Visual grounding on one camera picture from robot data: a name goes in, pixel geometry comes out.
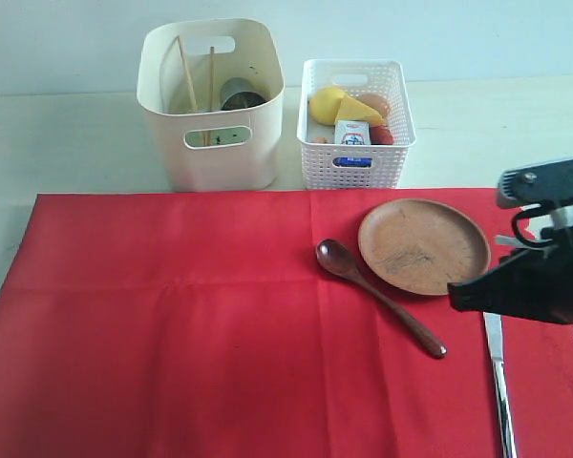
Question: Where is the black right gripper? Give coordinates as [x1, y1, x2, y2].
[447, 244, 573, 324]

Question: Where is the yellow cheese wedge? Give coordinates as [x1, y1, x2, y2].
[334, 94, 386, 126]

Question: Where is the yellow lemon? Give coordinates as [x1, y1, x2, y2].
[308, 86, 347, 126]

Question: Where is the white perforated plastic basket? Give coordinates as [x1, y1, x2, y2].
[297, 59, 416, 189]

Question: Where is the silver table knife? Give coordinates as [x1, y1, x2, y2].
[483, 312, 518, 458]

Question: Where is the brown wooden plate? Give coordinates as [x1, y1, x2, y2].
[358, 198, 492, 296]

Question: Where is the red sausage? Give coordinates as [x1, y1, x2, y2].
[370, 125, 394, 146]

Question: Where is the brown egg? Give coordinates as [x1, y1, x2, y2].
[356, 94, 391, 118]

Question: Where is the stainless steel cup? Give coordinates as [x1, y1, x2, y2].
[220, 77, 266, 111]

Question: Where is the small milk carton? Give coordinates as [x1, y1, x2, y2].
[333, 120, 372, 168]

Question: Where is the dark wooden spoon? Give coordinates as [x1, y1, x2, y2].
[315, 239, 448, 360]

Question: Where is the cream plastic bin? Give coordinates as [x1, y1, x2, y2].
[137, 18, 285, 192]

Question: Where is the pale green ceramic bowl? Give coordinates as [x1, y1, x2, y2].
[169, 92, 208, 147]

